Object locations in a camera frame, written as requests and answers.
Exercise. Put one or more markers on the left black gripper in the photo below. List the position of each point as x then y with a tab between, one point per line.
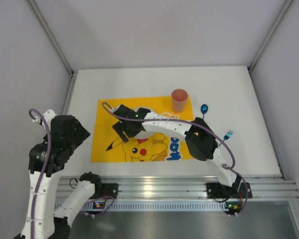
80	132

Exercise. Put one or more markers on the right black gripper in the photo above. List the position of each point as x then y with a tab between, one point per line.
123	128

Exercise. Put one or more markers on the yellow Pikachu cloth placemat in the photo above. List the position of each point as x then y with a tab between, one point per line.
107	146

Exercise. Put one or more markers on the cream round plate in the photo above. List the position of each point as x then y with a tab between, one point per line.
143	134

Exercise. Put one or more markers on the orange plastic cup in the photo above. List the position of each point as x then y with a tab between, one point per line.
179	99

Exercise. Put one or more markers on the blue metallic spoon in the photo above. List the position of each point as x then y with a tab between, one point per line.
204	109

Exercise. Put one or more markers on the blue metallic fork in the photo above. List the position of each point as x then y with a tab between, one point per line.
226	137

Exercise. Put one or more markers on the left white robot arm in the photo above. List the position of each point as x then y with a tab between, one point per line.
43	220

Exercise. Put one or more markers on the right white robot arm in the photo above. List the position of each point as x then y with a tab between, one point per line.
200	140

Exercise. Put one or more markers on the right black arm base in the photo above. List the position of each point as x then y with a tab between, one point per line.
221	192

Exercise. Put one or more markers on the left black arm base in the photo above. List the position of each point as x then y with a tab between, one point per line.
106	189

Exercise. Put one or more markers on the aluminium mounting rail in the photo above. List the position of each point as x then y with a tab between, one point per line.
194	188

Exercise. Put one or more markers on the white slotted cable duct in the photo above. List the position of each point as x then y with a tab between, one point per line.
150	206

